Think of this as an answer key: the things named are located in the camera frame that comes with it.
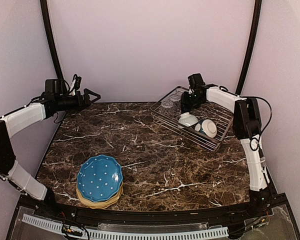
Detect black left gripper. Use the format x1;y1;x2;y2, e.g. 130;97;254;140
55;88;101;113

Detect blue dotted plate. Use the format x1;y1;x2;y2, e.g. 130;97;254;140
77;154;124;203

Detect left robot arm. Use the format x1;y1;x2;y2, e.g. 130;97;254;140
0;88;101;218

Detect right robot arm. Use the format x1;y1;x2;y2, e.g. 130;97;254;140
181;83;271;217

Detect clear glass cup far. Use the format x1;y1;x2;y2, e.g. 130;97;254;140
169;94;181;108

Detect clear glass cup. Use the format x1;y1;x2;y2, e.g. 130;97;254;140
159;100;173;116
169;94;181;108

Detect pale green ribbed bowl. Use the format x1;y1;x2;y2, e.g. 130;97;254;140
178;112;199;128

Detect clear glass cup near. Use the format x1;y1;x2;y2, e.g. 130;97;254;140
159;100;173;116

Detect small white cup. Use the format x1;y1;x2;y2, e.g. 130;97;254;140
194;123;201;132

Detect white blue bowl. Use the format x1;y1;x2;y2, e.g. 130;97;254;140
199;119;218;138

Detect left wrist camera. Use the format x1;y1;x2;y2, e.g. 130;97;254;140
68;74;82;96

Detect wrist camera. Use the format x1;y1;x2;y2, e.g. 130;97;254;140
187;73;205;93
68;74;82;96

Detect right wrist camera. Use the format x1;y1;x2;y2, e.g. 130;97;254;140
187;73;205;93

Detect metal wire dish rack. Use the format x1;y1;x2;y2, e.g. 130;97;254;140
150;86;233;152

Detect black left corner post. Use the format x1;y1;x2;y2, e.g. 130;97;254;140
39;0;64;79

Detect black corner post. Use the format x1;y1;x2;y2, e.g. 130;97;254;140
39;0;64;79
235;0;263;95

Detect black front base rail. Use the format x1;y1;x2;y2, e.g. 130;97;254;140
17;194;288;233

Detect black right corner post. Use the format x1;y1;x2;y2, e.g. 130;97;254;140
235;0;263;95

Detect white slotted cable duct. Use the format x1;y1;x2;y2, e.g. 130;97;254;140
21;214;229;240

